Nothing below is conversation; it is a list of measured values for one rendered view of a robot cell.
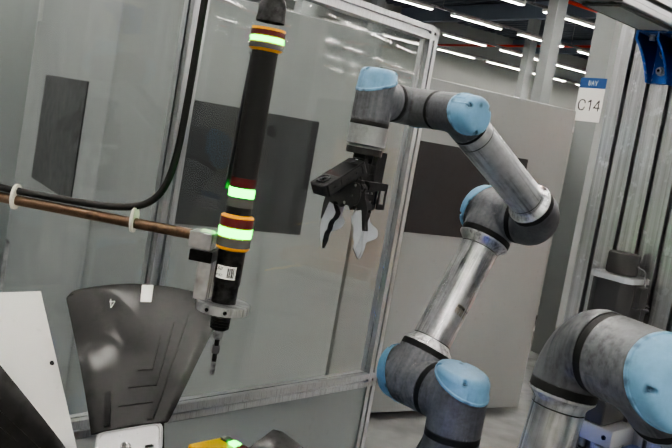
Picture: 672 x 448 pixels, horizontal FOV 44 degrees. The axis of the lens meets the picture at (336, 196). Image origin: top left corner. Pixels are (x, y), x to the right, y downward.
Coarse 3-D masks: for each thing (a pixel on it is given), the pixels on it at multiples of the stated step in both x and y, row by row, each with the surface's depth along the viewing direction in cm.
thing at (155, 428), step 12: (108, 432) 111; (120, 432) 111; (132, 432) 110; (144, 432) 110; (156, 432) 110; (96, 444) 110; (108, 444) 110; (120, 444) 109; (132, 444) 109; (144, 444) 109; (156, 444) 109
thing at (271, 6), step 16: (272, 0) 104; (256, 16) 105; (272, 16) 104; (224, 256) 107; (240, 256) 107; (224, 272) 107; (240, 272) 108; (224, 288) 107; (224, 304) 107; (224, 320) 108
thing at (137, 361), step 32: (96, 288) 124; (128, 288) 125; (160, 288) 126; (96, 320) 121; (128, 320) 121; (160, 320) 121; (192, 320) 123; (96, 352) 118; (128, 352) 117; (160, 352) 118; (192, 352) 118; (96, 384) 115; (128, 384) 114; (160, 384) 114; (96, 416) 112; (128, 416) 111; (160, 416) 111
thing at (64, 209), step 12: (0, 192) 111; (24, 204) 111; (36, 204) 110; (48, 204) 110; (60, 204) 110; (84, 216) 110; (96, 216) 109; (108, 216) 109; (120, 216) 109; (144, 228) 109; (156, 228) 109; (168, 228) 108; (180, 228) 108
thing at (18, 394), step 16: (0, 368) 96; (0, 384) 96; (0, 400) 96; (16, 400) 97; (0, 416) 96; (16, 416) 96; (32, 416) 97; (0, 432) 95; (16, 432) 96; (32, 432) 97; (48, 432) 98
